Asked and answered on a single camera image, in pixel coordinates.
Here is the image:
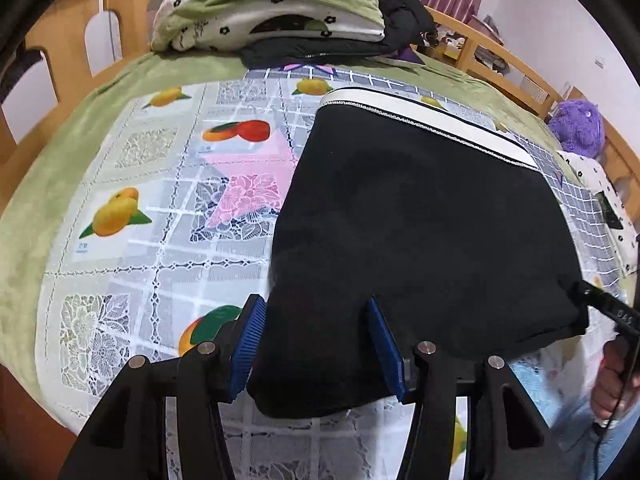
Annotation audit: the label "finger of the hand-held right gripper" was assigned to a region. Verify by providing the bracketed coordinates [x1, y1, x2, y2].
[570, 281, 602, 313]

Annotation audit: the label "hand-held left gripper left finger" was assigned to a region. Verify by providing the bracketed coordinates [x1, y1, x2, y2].
[59, 294, 267, 480]

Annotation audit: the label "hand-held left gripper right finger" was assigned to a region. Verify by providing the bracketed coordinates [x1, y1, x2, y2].
[365, 297, 568, 480]

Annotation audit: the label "black pants with white stripe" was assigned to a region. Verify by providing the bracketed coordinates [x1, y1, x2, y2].
[247, 87, 590, 420]

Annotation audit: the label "person's right hand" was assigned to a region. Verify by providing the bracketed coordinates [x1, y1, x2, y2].
[590, 340, 640, 423]

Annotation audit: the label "white flower print pillow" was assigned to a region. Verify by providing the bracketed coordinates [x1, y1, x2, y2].
[557, 152, 638, 271]

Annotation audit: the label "person's blue jeans leg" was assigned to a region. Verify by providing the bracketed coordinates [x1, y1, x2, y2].
[542, 355, 631, 480]

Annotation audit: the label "fruit print lace tablecloth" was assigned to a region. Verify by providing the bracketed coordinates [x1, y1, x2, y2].
[36, 62, 636, 480]

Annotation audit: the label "purple plush toy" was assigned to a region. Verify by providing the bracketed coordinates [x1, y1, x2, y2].
[547, 100, 607, 159]

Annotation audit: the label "green plush blanket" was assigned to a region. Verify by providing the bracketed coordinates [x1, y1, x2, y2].
[0, 50, 571, 406]

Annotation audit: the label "black jacket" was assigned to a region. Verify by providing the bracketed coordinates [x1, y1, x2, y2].
[240, 0, 438, 68]

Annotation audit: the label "folded white flower print quilt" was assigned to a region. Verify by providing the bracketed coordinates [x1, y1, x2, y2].
[151, 0, 386, 53]

